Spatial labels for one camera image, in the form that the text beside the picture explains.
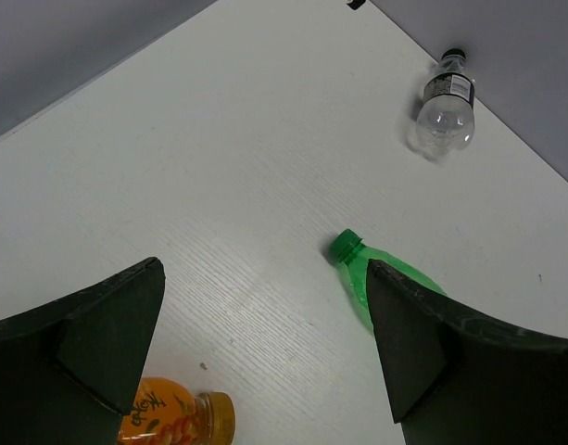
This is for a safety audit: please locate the orange juice bottle left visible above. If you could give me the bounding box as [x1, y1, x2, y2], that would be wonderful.
[116, 377, 235, 445]

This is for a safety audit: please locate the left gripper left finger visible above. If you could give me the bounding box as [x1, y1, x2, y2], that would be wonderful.
[0, 258, 165, 444]

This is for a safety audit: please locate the green plastic bottle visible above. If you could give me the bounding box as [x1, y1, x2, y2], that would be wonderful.
[328, 229, 446, 333]

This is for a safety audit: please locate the clear bottle with black label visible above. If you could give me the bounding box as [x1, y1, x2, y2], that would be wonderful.
[404, 47, 475, 162]

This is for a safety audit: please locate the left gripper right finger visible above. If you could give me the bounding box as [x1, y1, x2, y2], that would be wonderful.
[366, 261, 568, 444]

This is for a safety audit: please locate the blue label sticker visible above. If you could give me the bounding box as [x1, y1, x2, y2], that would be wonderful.
[347, 0, 366, 10]

